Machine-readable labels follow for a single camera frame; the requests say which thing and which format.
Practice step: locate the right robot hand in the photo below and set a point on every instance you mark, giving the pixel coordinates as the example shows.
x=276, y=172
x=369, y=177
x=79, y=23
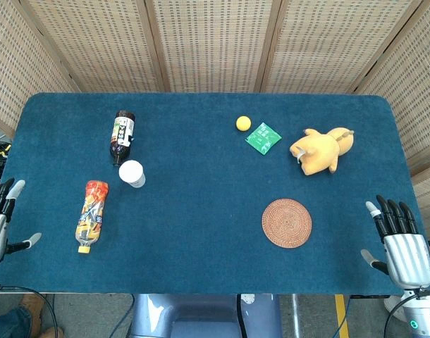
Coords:
x=407, y=257

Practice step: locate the white paper cup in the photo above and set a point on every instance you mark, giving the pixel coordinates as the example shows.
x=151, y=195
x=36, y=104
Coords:
x=130, y=172

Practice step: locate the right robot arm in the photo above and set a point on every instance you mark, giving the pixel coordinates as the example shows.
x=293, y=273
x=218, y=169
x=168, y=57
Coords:
x=426, y=317

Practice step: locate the round woven coaster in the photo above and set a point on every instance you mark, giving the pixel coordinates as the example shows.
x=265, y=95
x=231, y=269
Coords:
x=286, y=223

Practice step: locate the white round floor base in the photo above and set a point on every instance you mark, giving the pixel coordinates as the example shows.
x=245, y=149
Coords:
x=393, y=304

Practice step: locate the yellow black clamp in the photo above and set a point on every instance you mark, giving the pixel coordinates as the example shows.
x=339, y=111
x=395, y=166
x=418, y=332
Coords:
x=3, y=150

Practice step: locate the yellow floor tape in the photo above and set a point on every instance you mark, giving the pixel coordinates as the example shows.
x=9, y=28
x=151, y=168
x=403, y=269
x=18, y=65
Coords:
x=342, y=317

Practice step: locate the tan leather boot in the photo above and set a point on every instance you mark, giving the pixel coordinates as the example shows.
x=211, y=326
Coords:
x=51, y=332
x=33, y=310

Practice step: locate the orange label plastic bottle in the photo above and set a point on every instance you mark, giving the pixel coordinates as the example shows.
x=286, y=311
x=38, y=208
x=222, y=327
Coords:
x=91, y=218

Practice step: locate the blue jeans leg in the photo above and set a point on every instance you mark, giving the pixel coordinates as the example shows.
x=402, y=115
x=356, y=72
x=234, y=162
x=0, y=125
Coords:
x=7, y=324

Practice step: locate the yellow plush toy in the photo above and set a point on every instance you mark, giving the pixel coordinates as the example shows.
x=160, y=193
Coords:
x=317, y=151

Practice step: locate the dark tea bottle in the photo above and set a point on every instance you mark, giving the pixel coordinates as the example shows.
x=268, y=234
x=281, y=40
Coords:
x=121, y=141

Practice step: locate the green sachet packet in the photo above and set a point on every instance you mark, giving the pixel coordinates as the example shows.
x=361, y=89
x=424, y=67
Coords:
x=263, y=138

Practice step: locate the blue table cloth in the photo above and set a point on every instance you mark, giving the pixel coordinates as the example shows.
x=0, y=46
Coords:
x=201, y=176

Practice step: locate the yellow ball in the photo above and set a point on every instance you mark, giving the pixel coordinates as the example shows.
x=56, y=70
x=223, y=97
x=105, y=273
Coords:
x=243, y=123

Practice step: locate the blue grey robot torso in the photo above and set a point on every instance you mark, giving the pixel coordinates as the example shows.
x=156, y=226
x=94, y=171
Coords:
x=201, y=317

